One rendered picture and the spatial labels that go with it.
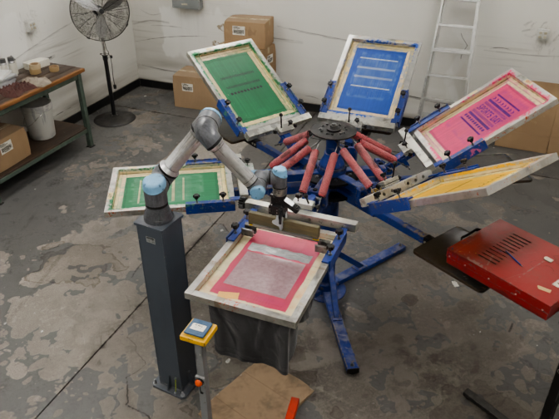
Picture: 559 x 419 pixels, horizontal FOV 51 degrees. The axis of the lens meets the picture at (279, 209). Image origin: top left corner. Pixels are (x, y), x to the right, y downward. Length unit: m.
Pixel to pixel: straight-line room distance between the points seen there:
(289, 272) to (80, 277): 2.20
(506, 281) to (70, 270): 3.30
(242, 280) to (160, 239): 0.47
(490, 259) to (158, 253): 1.68
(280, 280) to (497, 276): 1.05
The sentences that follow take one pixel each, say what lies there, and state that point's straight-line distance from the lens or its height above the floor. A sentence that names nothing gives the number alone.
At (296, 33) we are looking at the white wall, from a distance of 7.33.
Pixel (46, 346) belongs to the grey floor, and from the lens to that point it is 4.35.
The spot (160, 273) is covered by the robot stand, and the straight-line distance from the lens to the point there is 3.23.
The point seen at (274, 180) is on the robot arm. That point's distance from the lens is 3.03.
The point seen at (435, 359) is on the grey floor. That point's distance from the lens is 4.10.
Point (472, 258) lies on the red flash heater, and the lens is 3.09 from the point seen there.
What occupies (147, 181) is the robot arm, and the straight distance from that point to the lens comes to 3.02.
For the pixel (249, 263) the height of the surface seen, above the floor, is 0.96.
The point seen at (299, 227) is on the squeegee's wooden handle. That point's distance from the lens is 3.15.
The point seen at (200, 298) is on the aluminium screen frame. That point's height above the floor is 0.98.
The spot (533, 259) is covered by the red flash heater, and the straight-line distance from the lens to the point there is 3.19.
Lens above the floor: 2.85
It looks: 32 degrees down
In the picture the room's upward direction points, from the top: straight up
